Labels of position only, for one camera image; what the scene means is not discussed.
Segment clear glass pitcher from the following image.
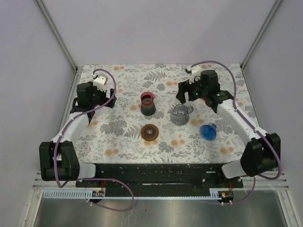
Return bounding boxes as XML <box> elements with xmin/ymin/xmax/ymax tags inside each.
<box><xmin>170</xmin><ymin>104</ymin><xmax>194</xmax><ymax>125</ymax></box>

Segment blue glass dripper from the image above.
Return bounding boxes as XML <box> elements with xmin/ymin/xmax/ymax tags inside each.
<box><xmin>199</xmin><ymin>124</ymin><xmax>217</xmax><ymax>141</ymax></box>

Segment brown wooden dripper ring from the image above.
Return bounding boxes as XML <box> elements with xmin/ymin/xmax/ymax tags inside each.
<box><xmin>141</xmin><ymin>123</ymin><xmax>160</xmax><ymax>142</ymax></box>

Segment dark carafe with red rim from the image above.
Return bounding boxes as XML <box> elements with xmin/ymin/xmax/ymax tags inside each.
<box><xmin>141</xmin><ymin>92</ymin><xmax>156</xmax><ymax>116</ymax></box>

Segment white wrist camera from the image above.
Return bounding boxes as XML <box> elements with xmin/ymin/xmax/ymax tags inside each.
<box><xmin>92</xmin><ymin>74</ymin><xmax>108</xmax><ymax>92</ymax></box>
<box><xmin>186</xmin><ymin>65</ymin><xmax>203</xmax><ymax>84</ymax></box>

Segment white slotted cable duct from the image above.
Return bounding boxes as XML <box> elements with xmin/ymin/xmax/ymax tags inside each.
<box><xmin>42</xmin><ymin>188</ymin><xmax>223</xmax><ymax>201</ymax></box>

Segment right aluminium frame post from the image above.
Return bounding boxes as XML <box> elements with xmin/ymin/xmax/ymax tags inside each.
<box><xmin>240</xmin><ymin>0</ymin><xmax>284</xmax><ymax>70</ymax></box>

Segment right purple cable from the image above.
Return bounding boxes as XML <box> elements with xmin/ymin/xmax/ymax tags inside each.
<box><xmin>189</xmin><ymin>60</ymin><xmax>284</xmax><ymax>206</ymax></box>

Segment floral patterned table mat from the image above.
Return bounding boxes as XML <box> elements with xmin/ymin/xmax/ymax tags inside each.
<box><xmin>75</xmin><ymin>64</ymin><xmax>245</xmax><ymax>163</ymax></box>

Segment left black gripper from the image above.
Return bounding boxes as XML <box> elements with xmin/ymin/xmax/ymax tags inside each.
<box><xmin>90</xmin><ymin>82</ymin><xmax>116</xmax><ymax>108</ymax></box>

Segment left aluminium frame post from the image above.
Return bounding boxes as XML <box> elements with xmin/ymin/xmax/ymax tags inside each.
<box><xmin>35</xmin><ymin>0</ymin><xmax>78</xmax><ymax>72</ymax></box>

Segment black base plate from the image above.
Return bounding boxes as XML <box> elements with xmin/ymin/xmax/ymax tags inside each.
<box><xmin>76</xmin><ymin>164</ymin><xmax>243</xmax><ymax>198</ymax></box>

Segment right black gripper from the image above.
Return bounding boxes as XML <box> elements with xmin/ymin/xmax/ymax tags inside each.
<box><xmin>176</xmin><ymin>75</ymin><xmax>208</xmax><ymax>105</ymax></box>

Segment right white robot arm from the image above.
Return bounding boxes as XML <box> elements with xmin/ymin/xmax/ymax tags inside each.
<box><xmin>176</xmin><ymin>67</ymin><xmax>281</xmax><ymax>187</ymax></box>

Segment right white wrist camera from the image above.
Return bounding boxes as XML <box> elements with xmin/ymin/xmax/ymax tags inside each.
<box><xmin>186</xmin><ymin>65</ymin><xmax>203</xmax><ymax>84</ymax></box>

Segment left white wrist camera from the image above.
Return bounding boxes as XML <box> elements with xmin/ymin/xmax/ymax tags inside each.
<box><xmin>92</xmin><ymin>74</ymin><xmax>108</xmax><ymax>92</ymax></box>

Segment aluminium frame post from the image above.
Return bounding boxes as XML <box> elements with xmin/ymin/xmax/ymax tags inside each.
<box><xmin>35</xmin><ymin>0</ymin><xmax>78</xmax><ymax>72</ymax></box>
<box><xmin>240</xmin><ymin>0</ymin><xmax>284</xmax><ymax>70</ymax></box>

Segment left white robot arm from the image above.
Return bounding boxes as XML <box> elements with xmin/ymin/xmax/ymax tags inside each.
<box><xmin>39</xmin><ymin>82</ymin><xmax>116</xmax><ymax>188</ymax></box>

